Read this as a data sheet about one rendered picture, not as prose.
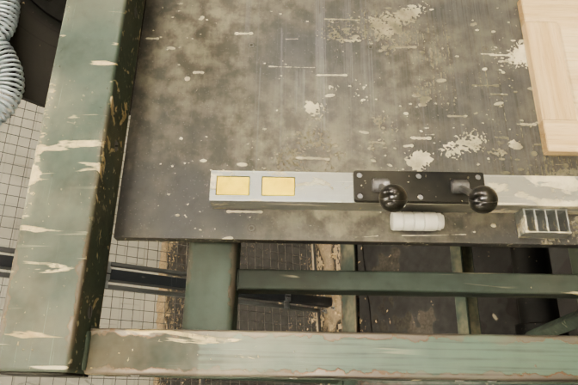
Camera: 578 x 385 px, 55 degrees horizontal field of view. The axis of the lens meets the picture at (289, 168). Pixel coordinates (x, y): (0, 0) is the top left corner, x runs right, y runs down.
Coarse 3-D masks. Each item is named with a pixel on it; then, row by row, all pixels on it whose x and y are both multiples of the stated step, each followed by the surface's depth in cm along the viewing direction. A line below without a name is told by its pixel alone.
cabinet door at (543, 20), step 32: (544, 0) 101; (576, 0) 101; (544, 32) 98; (576, 32) 99; (544, 64) 96; (576, 64) 96; (544, 96) 94; (576, 96) 94; (544, 128) 91; (576, 128) 91
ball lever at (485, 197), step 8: (456, 184) 83; (464, 184) 83; (456, 192) 83; (464, 192) 80; (472, 192) 73; (480, 192) 72; (488, 192) 72; (472, 200) 73; (480, 200) 72; (488, 200) 72; (496, 200) 72; (472, 208) 73; (480, 208) 72; (488, 208) 72
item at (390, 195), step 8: (376, 184) 83; (384, 184) 83; (392, 184) 73; (384, 192) 72; (392, 192) 72; (400, 192) 72; (384, 200) 72; (392, 200) 72; (400, 200) 72; (384, 208) 73; (392, 208) 72; (400, 208) 72
